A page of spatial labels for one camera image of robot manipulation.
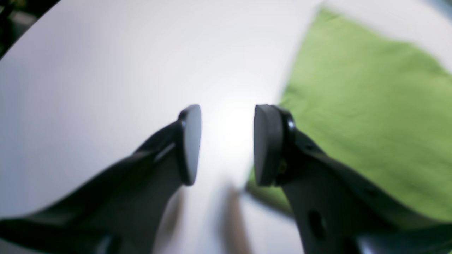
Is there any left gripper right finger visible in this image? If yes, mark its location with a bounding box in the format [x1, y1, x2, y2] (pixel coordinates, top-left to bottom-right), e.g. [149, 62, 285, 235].
[254, 104, 452, 254]

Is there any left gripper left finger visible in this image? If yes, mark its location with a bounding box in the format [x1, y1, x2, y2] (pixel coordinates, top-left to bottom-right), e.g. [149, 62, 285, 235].
[1, 104, 202, 254]

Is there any green T-shirt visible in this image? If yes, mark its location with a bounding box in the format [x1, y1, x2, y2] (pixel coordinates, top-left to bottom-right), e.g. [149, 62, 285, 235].
[245, 7, 452, 223]

